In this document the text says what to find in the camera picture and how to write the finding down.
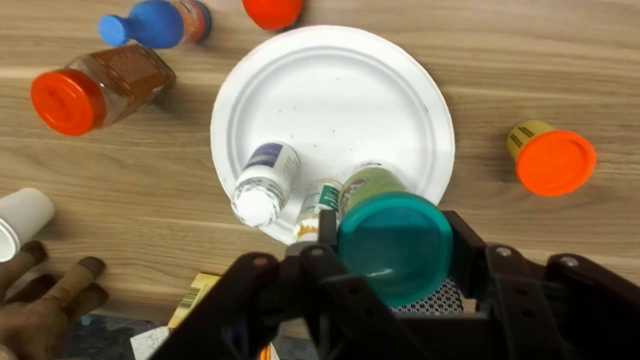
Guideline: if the blue label white pill bottle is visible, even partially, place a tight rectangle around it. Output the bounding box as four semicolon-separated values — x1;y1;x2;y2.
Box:
231;140;302;231

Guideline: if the white paper cup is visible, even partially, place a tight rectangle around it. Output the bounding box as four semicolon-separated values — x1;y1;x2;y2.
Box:
0;187;59;266

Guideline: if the brown moose plush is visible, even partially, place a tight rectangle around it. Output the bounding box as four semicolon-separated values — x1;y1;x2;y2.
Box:
0;240;111;360

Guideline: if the orange lid yellow dough can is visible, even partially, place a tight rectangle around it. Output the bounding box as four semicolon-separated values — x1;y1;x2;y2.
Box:
504;119;600;201

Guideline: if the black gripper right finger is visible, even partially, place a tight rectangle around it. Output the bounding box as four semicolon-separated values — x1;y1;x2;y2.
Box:
443;210;496;306

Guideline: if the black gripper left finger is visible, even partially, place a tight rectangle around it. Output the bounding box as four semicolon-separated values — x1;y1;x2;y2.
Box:
317;207;342;252

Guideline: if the small green label bottle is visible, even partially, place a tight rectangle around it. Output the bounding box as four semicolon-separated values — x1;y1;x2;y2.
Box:
290;182;346;247

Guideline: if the yellow cardboard box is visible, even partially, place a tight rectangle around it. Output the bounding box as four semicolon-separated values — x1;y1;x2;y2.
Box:
129;270;225;360

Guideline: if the small blue top bottle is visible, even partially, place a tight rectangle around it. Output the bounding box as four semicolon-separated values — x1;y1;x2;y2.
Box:
97;0;215;53

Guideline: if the white paper plate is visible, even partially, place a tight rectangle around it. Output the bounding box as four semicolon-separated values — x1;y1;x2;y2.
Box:
209;25;459;248

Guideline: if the orange lid spice jar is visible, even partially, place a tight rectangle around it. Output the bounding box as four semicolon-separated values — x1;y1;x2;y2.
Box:
29;44;180;140

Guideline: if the teal lid dough can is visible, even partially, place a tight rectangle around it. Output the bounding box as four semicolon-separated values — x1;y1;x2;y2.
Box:
335;165;459;310

